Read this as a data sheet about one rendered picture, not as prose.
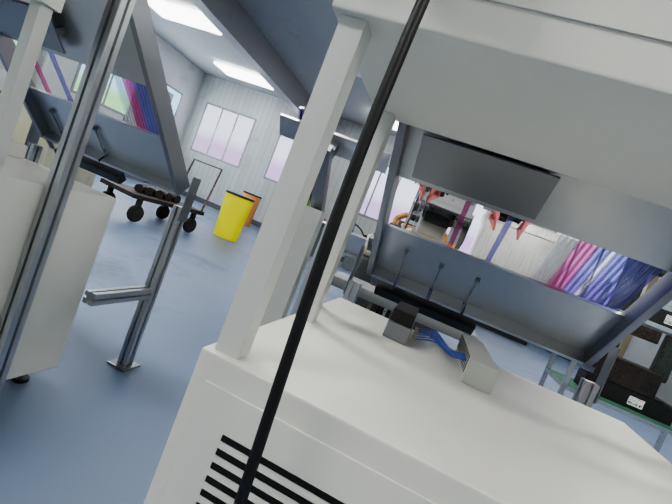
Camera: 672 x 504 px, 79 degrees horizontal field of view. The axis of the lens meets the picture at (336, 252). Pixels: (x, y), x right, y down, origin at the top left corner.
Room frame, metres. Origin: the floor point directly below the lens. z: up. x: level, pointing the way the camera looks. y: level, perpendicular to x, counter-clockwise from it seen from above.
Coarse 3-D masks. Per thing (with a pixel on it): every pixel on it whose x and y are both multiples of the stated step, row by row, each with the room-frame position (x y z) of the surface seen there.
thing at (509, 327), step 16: (384, 272) 1.33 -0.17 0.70; (400, 288) 1.30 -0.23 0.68; (416, 288) 1.29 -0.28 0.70; (448, 304) 1.26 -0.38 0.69; (480, 320) 1.24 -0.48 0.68; (496, 320) 1.24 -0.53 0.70; (528, 336) 1.21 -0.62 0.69; (544, 336) 1.22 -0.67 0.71; (560, 352) 1.18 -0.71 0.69; (576, 352) 1.19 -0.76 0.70
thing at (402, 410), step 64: (320, 320) 0.74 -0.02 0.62; (384, 320) 0.98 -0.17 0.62; (192, 384) 0.43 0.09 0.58; (256, 384) 0.41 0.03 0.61; (320, 384) 0.46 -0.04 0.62; (384, 384) 0.54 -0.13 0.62; (448, 384) 0.66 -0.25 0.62; (512, 384) 0.84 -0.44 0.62; (384, 448) 0.38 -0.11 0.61; (448, 448) 0.42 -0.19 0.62; (512, 448) 0.49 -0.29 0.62; (576, 448) 0.59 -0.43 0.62; (640, 448) 0.73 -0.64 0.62
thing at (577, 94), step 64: (384, 0) 0.42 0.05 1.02; (448, 0) 0.41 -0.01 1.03; (512, 0) 0.39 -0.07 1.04; (576, 0) 0.38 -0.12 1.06; (640, 0) 0.37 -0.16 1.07; (384, 64) 0.52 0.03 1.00; (448, 64) 0.46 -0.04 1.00; (512, 64) 0.41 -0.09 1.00; (576, 64) 0.38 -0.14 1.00; (640, 64) 0.36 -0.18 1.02; (320, 128) 0.43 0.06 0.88; (384, 128) 0.70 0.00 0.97; (448, 128) 0.66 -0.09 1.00; (512, 128) 0.56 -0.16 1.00; (576, 128) 0.49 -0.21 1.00; (640, 128) 0.43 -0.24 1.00; (640, 192) 0.61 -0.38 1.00; (256, 256) 0.44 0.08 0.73; (320, 256) 0.36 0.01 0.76; (256, 320) 0.44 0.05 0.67; (192, 448) 0.42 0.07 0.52; (256, 448) 0.35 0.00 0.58; (320, 448) 0.39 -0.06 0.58
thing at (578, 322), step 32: (384, 256) 1.30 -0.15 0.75; (416, 256) 1.24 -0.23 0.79; (448, 256) 1.18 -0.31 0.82; (448, 288) 1.27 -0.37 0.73; (480, 288) 1.21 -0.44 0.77; (512, 288) 1.16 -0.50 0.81; (544, 288) 1.11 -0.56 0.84; (512, 320) 1.24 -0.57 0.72; (544, 320) 1.18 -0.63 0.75; (576, 320) 1.13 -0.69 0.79; (608, 320) 1.09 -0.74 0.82
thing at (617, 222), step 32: (416, 128) 0.98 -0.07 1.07; (416, 160) 0.99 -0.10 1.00; (448, 160) 0.95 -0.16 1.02; (480, 160) 0.92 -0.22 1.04; (512, 160) 0.93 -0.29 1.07; (448, 192) 1.05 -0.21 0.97; (480, 192) 0.97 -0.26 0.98; (512, 192) 0.93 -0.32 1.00; (544, 192) 0.90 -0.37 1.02; (576, 192) 0.91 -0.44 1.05; (608, 192) 0.88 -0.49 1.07; (544, 224) 0.99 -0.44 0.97; (576, 224) 0.96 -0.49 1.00; (608, 224) 0.93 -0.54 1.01; (640, 224) 0.90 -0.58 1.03; (640, 256) 0.94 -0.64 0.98
